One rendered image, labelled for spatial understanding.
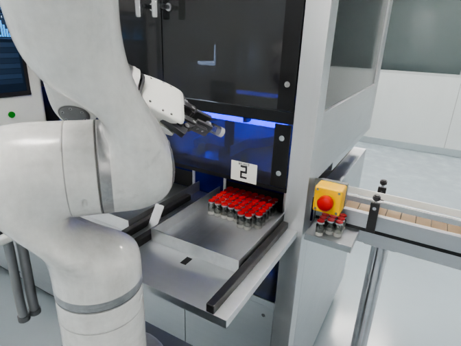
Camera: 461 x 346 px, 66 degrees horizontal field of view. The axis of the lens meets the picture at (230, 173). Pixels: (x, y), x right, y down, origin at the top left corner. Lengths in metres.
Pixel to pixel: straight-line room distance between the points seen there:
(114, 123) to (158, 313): 1.26
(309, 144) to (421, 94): 4.62
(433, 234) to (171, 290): 0.69
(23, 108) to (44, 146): 1.04
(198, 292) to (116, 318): 0.29
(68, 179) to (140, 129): 0.10
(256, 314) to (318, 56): 0.82
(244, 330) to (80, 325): 0.87
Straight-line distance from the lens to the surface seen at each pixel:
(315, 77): 0.90
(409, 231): 1.08
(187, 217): 1.07
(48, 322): 2.16
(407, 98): 5.52
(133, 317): 0.56
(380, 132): 5.62
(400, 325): 2.22
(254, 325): 1.30
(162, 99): 0.70
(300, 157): 0.95
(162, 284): 0.82
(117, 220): 1.03
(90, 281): 0.49
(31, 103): 1.48
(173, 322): 1.55
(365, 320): 1.31
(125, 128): 0.39
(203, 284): 0.81
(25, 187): 0.43
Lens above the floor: 1.38
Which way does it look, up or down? 21 degrees down
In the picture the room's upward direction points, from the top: 2 degrees clockwise
